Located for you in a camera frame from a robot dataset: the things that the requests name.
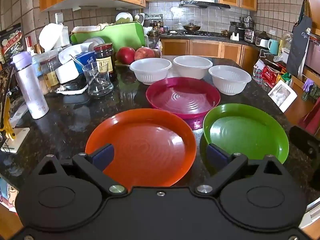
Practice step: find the white ceramic bowl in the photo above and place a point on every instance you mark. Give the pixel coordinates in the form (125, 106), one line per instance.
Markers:
(124, 17)

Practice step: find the red apple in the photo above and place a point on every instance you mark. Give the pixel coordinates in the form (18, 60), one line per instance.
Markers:
(145, 53)
(125, 55)

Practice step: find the glass measuring cup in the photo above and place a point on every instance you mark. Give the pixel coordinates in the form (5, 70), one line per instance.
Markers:
(98, 85)

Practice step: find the white ribbed plastic bowl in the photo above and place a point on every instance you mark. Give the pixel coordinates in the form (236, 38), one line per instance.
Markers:
(230, 82)
(150, 73)
(192, 67)

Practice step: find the black food tray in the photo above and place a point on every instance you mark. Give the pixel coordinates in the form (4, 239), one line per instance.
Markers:
(72, 88)

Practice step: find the blue tissue box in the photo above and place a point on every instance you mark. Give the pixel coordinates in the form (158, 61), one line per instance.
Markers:
(86, 61)

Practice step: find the mint green mug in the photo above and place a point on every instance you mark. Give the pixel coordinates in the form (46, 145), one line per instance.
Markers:
(273, 47)

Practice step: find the dark sauce jar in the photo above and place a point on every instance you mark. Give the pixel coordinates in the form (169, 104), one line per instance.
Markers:
(104, 60)

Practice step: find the white flat card box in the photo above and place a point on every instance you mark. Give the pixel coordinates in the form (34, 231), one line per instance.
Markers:
(17, 137)

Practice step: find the brown glass pot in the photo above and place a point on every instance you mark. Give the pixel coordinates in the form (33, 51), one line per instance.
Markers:
(226, 33)

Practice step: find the group of seasoning bottles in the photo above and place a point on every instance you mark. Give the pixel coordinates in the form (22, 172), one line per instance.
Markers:
(158, 27)

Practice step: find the green cloth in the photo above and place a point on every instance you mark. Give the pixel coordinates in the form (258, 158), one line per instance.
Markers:
(312, 93)

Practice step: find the small steel pot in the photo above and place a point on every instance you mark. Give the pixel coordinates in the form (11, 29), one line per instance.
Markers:
(153, 33)

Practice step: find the bottle with red cap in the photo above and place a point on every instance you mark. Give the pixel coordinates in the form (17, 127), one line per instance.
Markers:
(29, 45)

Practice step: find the glass cup with spoon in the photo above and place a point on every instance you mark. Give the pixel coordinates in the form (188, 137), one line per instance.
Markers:
(80, 63)

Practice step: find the steel rice cooker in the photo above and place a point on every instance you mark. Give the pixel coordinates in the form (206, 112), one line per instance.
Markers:
(249, 35)

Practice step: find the green bag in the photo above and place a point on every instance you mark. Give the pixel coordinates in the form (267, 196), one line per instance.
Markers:
(285, 78)

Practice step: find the white knife holder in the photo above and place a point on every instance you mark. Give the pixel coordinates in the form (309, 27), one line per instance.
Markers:
(234, 37)

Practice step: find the green cutting board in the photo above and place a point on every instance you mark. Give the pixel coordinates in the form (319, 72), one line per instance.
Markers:
(117, 36)

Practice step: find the yellow phone stand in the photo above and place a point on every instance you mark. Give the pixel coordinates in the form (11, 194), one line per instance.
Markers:
(8, 128)

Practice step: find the clear jar with yellow label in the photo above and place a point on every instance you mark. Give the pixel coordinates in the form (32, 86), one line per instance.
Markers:
(50, 76)

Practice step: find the brown round fruit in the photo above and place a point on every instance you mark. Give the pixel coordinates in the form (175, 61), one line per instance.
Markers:
(157, 53)

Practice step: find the gas stove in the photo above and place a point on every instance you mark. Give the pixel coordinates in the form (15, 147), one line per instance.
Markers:
(205, 33)

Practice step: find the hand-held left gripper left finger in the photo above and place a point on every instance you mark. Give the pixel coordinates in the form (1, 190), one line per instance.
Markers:
(103, 156)

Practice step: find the orange plastic plate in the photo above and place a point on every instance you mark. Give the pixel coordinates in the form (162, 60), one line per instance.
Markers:
(150, 135)

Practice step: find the white dishes in rack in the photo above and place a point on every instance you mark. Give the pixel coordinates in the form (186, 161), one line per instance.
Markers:
(95, 42)

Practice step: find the white window box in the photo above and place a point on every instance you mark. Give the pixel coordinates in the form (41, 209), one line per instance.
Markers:
(282, 96)

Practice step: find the red cloth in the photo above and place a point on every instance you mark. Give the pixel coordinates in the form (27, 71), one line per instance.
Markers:
(311, 120)

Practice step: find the purple rubber glove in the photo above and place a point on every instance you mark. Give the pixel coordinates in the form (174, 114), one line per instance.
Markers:
(308, 83)

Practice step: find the white toaster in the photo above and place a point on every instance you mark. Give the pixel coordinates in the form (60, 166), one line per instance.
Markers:
(262, 42)

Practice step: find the white electric kettle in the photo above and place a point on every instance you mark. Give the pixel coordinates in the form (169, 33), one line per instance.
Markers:
(141, 18)

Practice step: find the stacked steel pots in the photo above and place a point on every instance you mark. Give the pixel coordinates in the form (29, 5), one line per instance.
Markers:
(247, 22)

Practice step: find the white wall socket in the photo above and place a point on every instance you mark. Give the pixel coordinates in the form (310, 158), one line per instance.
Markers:
(272, 32)
(59, 17)

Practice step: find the wooden base cabinets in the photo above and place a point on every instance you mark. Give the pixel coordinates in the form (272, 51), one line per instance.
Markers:
(205, 48)

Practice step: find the black tea package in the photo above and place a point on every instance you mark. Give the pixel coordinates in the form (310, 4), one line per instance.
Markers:
(11, 42)

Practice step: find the black clay pot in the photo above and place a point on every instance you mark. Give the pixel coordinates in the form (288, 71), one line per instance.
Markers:
(263, 35)

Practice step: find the wok with lid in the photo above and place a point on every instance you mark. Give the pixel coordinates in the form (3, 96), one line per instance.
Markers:
(192, 27)

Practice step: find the lilac thermos bottle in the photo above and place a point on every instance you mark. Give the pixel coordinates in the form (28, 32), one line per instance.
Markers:
(31, 87)

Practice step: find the patterned gift bag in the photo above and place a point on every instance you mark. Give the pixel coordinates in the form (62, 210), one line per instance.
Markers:
(257, 72)

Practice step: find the black range hood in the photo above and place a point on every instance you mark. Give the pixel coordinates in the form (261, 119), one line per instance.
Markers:
(205, 4)

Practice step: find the clear plastic jar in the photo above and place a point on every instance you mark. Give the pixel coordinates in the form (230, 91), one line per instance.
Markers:
(285, 42)

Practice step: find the cartoon printed bag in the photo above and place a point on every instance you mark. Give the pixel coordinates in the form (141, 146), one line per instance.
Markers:
(7, 192)

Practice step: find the green plastic plate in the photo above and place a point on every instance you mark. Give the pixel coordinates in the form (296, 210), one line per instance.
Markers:
(247, 135)

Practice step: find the white cylindrical container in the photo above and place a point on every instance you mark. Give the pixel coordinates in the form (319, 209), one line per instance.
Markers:
(66, 72)

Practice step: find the smartphone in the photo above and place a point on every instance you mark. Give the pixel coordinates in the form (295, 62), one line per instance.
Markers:
(4, 92)

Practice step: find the red snack bag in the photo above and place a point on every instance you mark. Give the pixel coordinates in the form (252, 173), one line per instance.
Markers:
(271, 75)

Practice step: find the white foam container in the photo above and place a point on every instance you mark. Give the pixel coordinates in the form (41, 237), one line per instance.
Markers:
(51, 36)

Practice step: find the dark apron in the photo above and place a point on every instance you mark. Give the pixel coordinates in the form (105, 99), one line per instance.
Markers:
(298, 47)

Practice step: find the wall spice rack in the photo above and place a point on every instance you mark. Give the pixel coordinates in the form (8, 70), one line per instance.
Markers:
(153, 17)

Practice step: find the beige cloth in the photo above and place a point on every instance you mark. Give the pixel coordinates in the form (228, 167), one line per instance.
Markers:
(85, 28)

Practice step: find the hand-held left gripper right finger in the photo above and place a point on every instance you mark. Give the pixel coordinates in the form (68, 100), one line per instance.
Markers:
(217, 156)

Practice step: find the pink box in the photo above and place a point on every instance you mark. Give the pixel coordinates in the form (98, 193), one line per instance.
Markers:
(313, 55)

